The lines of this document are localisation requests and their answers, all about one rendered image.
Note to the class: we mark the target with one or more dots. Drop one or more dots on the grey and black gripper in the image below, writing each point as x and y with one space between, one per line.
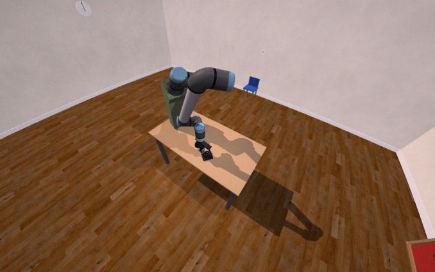
201 148

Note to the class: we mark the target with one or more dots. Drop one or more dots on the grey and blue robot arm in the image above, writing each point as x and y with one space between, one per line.
197 82

